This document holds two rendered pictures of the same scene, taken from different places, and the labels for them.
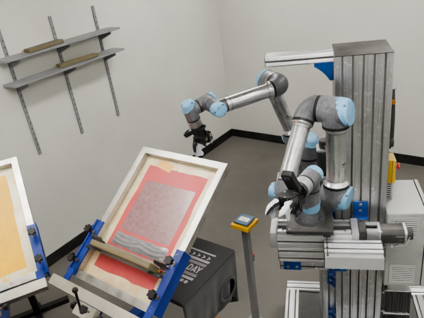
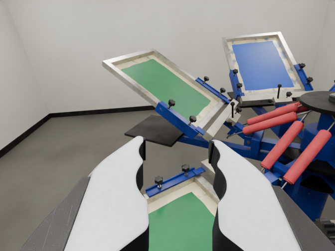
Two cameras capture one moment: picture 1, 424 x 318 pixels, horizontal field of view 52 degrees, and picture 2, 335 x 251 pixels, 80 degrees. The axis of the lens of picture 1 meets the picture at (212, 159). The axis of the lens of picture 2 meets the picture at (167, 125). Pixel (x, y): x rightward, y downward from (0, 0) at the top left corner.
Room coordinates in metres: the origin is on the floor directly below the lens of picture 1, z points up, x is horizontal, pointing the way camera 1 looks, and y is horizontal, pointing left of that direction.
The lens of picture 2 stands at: (1.36, -0.26, 1.75)
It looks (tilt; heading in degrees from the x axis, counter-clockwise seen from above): 27 degrees down; 145
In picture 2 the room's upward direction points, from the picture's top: 6 degrees counter-clockwise
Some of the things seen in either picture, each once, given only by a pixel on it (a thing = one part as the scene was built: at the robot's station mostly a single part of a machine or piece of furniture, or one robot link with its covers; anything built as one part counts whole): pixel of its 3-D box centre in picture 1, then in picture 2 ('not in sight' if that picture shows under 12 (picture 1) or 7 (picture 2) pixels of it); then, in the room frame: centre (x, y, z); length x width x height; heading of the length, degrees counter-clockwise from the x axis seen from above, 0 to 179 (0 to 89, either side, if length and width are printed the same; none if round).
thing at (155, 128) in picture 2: not in sight; (208, 142); (0.48, 0.74, 0.91); 1.34 x 0.41 x 0.08; 21
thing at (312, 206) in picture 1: (306, 198); not in sight; (1.51, -0.36, 1.55); 0.11 x 0.08 x 0.11; 51
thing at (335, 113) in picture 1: (335, 155); not in sight; (1.71, -0.54, 1.63); 0.15 x 0.12 x 0.55; 51
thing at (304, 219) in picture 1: (309, 209); not in sight; (1.79, -0.44, 1.31); 0.15 x 0.15 x 0.10
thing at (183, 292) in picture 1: (180, 264); not in sight; (1.97, 0.27, 0.95); 0.48 x 0.44 x 0.01; 141
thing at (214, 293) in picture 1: (209, 299); not in sight; (1.85, 0.13, 0.77); 0.46 x 0.09 x 0.36; 141
